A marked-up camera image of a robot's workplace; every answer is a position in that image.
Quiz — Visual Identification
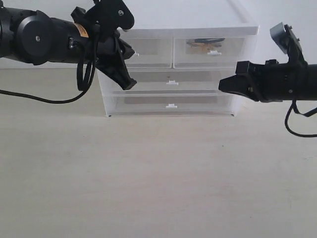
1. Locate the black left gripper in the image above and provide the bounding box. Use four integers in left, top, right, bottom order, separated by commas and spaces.
91, 30, 137, 90

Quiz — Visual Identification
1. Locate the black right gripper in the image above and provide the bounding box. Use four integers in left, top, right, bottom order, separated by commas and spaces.
218, 60, 307, 102

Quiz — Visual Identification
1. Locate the gold keychain with black strap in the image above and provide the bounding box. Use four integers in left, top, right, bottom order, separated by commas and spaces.
186, 38, 225, 54

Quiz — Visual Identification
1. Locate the small drawer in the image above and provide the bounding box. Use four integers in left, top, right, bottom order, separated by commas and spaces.
173, 38, 245, 68
124, 38, 172, 69

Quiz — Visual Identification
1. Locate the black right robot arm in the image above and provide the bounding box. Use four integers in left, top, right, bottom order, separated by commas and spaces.
218, 60, 317, 103

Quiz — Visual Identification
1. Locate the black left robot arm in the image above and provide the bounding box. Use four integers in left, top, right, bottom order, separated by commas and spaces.
0, 6, 137, 90

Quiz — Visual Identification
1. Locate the white translucent drawer cabinet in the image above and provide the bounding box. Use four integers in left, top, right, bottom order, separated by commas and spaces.
102, 0, 259, 117

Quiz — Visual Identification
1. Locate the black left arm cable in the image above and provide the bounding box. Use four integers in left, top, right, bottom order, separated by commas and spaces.
0, 29, 100, 104

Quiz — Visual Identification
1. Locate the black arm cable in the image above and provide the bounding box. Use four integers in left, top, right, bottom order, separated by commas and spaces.
284, 99, 317, 138
0, 29, 100, 104

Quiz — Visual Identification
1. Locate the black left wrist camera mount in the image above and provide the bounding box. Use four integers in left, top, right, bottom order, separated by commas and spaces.
71, 0, 135, 39

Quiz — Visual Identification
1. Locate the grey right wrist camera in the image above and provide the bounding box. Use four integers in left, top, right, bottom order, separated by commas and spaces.
269, 22, 307, 65

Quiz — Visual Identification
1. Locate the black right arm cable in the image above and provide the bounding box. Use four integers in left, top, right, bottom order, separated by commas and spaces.
284, 99, 317, 138

